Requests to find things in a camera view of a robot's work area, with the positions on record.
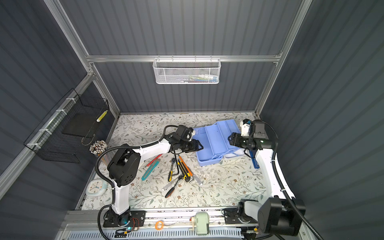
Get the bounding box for yellow black pliers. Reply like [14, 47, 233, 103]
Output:
[168, 158, 176, 182]

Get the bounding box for black handled screwdriver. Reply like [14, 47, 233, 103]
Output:
[165, 176, 184, 198]

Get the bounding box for orange pencil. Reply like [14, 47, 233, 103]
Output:
[179, 156, 193, 177]

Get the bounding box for black hex key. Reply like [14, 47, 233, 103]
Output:
[173, 151, 180, 176]

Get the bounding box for red handled hex key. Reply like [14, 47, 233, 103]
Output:
[146, 154, 162, 167]

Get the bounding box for mint green device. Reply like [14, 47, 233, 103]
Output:
[191, 212, 210, 235]

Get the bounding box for yellow green marker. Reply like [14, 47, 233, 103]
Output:
[97, 110, 108, 123]

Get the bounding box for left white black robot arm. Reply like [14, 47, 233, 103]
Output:
[95, 125, 204, 216]

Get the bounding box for teal utility knife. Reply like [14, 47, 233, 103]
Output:
[142, 159, 160, 181]

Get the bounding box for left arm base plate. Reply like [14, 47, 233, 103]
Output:
[103, 210, 147, 228]

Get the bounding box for mint round clock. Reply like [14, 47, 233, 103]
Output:
[86, 179, 108, 197]

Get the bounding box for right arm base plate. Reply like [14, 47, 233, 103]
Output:
[221, 208, 258, 225]

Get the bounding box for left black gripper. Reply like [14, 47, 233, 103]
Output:
[179, 138, 204, 152]

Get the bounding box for black wire side basket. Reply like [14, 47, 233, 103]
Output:
[24, 90, 109, 164]

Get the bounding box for yellow black utility knife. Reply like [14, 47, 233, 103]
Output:
[178, 159, 193, 183]

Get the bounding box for white blue tool box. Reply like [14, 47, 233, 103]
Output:
[193, 120, 245, 167]

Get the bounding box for white wire wall basket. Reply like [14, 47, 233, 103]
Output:
[153, 57, 222, 85]

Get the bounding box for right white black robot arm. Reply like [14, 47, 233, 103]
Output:
[228, 119, 323, 240]

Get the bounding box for clear small tool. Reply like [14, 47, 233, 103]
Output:
[194, 174, 203, 186]

